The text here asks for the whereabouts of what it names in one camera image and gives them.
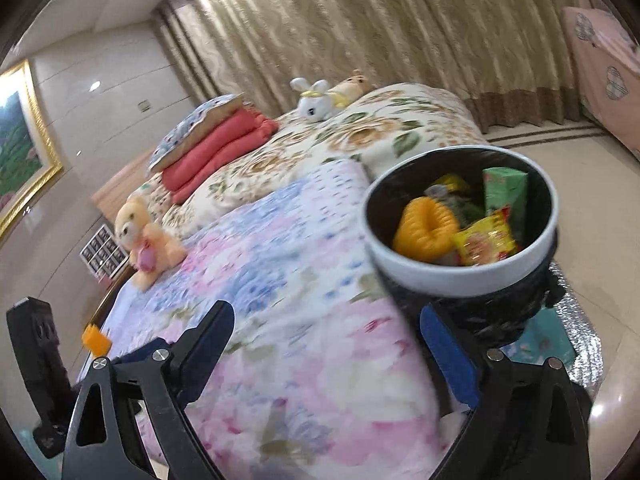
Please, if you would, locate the yellow snack packet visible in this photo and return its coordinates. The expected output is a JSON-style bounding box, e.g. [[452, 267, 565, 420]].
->
[[451, 206, 518, 266]]

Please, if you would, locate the green milk carton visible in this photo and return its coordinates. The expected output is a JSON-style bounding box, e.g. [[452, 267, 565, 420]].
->
[[483, 167, 528, 245]]

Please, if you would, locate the green juice pouch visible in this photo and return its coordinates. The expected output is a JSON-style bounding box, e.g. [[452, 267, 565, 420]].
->
[[424, 174, 485, 229]]

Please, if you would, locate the black trash bin liner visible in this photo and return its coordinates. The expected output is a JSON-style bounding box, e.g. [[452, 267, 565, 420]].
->
[[366, 148, 569, 346]]

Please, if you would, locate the white round trash bin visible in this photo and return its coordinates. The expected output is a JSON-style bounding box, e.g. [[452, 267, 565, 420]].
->
[[359, 145, 560, 298]]

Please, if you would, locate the small orange foam net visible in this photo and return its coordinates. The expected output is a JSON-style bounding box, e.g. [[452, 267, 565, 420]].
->
[[81, 324, 112, 358]]

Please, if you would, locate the silver foil mat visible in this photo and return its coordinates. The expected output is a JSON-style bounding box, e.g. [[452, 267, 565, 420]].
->
[[549, 261, 604, 400]]

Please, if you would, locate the wooden nightstand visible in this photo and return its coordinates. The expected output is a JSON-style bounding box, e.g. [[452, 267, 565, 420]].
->
[[89, 264, 134, 328]]

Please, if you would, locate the teal mat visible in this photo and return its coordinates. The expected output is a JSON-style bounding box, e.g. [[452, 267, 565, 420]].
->
[[500, 308, 576, 367]]

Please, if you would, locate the peach teddy bear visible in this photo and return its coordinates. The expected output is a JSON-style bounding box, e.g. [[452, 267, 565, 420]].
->
[[114, 196, 188, 292]]

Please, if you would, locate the pastel floral quilt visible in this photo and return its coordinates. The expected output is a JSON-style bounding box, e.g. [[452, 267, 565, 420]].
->
[[104, 160, 446, 479]]

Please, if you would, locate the wooden headboard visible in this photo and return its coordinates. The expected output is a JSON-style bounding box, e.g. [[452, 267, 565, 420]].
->
[[91, 148, 153, 223]]

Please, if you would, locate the folded red blanket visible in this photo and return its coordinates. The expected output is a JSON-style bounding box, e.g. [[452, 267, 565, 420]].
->
[[162, 107, 279, 205]]

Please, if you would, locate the blue-patterned pillow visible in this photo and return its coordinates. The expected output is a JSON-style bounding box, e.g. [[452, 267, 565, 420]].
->
[[146, 93, 244, 174]]

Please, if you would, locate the gold-framed landscape painting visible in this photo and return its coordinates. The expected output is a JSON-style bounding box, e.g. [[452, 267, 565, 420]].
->
[[0, 61, 64, 237]]

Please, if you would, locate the white rabbit plush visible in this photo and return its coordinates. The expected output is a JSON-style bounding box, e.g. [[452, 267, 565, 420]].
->
[[290, 77, 334, 122]]

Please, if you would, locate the cream rose-pattern blanket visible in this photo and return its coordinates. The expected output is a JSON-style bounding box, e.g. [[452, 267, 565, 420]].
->
[[132, 82, 485, 238]]

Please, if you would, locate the tan bear plush lying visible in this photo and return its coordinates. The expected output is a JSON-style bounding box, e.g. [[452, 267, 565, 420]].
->
[[329, 70, 376, 108]]

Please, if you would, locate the pink heart-pattern covered furniture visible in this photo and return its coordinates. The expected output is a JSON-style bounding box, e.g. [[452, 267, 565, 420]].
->
[[562, 6, 639, 155]]

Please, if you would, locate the beige patterned curtain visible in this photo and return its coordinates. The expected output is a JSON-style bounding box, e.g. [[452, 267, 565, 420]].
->
[[152, 0, 596, 129]]

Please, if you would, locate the photo collage frame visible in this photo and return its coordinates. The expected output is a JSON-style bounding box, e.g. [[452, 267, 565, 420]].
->
[[79, 223, 128, 281]]

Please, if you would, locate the wall switch plate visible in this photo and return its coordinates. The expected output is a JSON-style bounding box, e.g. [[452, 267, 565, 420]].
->
[[138, 100, 151, 113]]

